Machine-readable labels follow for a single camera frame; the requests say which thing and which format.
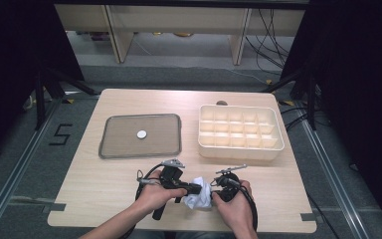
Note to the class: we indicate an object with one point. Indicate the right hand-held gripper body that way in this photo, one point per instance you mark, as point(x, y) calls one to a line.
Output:
point(227, 192)

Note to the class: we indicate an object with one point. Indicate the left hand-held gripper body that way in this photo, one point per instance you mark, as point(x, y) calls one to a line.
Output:
point(170, 176)

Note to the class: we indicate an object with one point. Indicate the white sock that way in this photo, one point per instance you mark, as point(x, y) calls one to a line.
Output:
point(199, 199)

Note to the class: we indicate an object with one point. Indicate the cream divided storage box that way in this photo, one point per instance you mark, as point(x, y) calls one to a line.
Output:
point(245, 154)

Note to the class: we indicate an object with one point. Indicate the person's right hand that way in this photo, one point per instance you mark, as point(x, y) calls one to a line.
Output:
point(237, 212)

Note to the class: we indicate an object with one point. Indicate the person's left hand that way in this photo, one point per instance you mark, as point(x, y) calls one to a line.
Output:
point(151, 197)

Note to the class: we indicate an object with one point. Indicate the grey rectangular tray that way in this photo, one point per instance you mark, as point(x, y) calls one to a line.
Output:
point(159, 146)

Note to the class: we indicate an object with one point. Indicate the white round disc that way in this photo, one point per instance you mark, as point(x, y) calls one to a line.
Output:
point(141, 134)

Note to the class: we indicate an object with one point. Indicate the brown round table hole cover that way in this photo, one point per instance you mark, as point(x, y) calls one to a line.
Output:
point(222, 103)

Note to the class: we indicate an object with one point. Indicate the black metal stand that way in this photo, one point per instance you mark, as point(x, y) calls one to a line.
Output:
point(311, 106)
point(40, 106)

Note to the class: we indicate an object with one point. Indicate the yellow round object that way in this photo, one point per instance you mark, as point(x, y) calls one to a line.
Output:
point(183, 34)

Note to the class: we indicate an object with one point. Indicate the light wooden desk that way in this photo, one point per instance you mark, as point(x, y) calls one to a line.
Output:
point(179, 20)

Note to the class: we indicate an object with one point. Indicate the black curtain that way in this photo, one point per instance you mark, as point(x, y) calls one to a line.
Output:
point(361, 83)
point(10, 66)

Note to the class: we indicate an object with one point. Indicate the aluminium floor rail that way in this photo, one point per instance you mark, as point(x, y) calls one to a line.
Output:
point(331, 186)
point(16, 172)

